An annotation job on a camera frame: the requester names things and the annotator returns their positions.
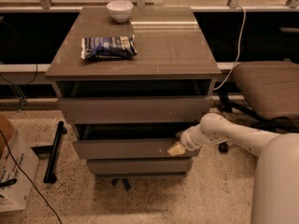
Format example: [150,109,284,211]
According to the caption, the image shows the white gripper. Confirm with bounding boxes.
[167,125,210,156]

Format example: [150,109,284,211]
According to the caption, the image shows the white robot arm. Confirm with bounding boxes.
[168,113,299,224]

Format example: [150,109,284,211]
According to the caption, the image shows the grey drawer cabinet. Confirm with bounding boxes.
[46,6,221,178]

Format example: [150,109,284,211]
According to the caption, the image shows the grey top drawer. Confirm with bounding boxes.
[59,96,212,124]

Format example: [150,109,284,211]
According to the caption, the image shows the blue snack bag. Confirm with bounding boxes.
[81,36,137,60]

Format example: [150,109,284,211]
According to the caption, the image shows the white ceramic bowl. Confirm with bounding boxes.
[107,1,134,22]

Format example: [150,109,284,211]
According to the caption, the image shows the cardboard box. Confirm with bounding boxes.
[0,115,39,212]

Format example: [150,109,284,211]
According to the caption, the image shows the white cable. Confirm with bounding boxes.
[212,4,248,91]

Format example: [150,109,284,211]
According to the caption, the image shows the black wall cables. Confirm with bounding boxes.
[0,16,40,112]

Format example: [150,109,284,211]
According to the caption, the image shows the black floor cable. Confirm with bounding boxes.
[0,129,64,224]

